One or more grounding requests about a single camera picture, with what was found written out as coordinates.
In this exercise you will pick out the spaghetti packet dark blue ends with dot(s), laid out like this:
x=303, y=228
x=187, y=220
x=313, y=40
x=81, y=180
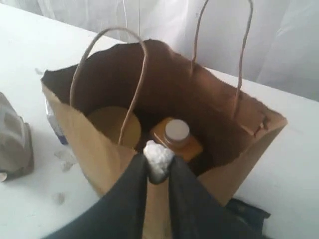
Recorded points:
x=252, y=216

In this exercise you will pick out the clear plastic wrapper scrap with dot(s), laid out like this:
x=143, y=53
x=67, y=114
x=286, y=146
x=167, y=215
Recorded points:
x=66, y=154

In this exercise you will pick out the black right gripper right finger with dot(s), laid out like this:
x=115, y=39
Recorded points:
x=195, y=214

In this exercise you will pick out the small white blue carton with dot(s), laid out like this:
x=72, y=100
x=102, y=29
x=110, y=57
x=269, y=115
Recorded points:
x=54, y=124

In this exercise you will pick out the kraft pouch with orange label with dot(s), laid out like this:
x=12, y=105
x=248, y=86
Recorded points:
x=16, y=149

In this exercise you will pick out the brown paper shopping bag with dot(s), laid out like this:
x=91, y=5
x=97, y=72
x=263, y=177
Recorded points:
x=153, y=82

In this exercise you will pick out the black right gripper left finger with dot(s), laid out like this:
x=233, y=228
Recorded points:
x=119, y=214

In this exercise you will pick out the yellow millet bottle white cap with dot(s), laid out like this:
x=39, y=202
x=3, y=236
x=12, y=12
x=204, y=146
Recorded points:
x=175, y=134

